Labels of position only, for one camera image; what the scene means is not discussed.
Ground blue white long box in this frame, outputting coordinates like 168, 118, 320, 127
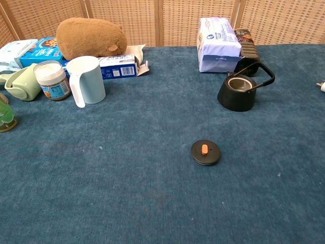
62, 54, 139, 81

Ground white lavender tissue pack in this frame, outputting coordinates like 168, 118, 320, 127
197, 17, 242, 74

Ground white lidded spread jar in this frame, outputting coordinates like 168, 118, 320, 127
33, 60, 72, 102

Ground white wet wipes pack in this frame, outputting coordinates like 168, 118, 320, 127
0, 39, 39, 72

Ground black teapot with handle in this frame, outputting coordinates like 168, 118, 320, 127
217, 62, 276, 112

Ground light blue white pitcher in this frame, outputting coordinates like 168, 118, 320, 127
66, 55, 106, 109

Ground woven rattan folding screen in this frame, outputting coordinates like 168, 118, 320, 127
0, 0, 325, 49

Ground dark brown snack package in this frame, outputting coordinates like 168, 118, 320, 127
233, 28, 262, 77

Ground blue cookie box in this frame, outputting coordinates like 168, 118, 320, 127
19, 37, 67, 69

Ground black lid orange knob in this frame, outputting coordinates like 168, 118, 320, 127
190, 139, 221, 167

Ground brown plush toy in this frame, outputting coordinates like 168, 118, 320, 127
56, 17, 128, 61

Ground blue table cloth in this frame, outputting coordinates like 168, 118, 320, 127
0, 43, 325, 244

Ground pale green ceramic mug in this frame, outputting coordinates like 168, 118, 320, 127
4, 63, 43, 102

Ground crumpled beige paper packaging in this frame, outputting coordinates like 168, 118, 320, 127
126, 44, 150, 77

